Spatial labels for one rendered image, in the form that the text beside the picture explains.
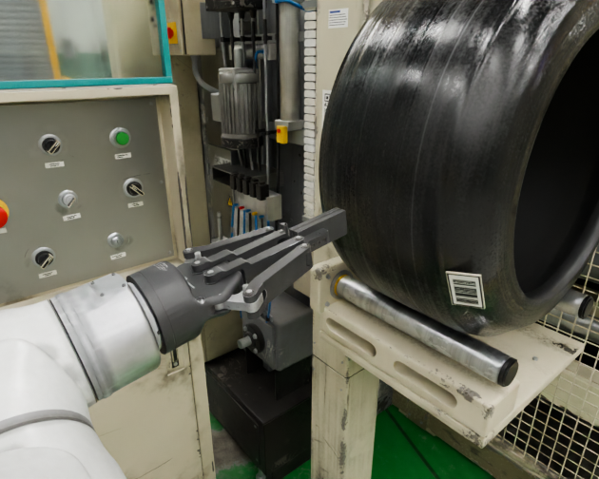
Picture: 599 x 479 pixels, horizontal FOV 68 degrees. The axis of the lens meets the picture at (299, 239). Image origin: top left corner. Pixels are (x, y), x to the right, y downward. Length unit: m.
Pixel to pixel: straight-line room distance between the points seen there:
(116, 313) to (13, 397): 0.08
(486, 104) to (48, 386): 0.46
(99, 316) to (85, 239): 0.59
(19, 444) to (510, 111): 0.49
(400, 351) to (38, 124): 0.72
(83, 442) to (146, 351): 0.09
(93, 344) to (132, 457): 0.85
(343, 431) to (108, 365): 0.90
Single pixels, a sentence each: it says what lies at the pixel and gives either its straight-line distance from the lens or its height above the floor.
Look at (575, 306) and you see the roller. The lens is 0.93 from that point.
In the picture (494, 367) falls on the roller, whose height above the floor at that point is 0.91.
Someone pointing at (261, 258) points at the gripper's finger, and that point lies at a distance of 0.42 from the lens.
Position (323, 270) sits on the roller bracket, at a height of 0.95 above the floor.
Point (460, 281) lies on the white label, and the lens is 0.56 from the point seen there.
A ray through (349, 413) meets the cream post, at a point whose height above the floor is 0.51.
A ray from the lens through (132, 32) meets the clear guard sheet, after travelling 0.91.
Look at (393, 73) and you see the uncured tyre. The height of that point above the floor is 1.30.
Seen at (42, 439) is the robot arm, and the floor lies 1.12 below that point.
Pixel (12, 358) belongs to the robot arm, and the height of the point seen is 1.14.
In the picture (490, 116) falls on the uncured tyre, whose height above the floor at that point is 1.26.
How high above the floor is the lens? 1.32
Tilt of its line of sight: 22 degrees down
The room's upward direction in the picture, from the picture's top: straight up
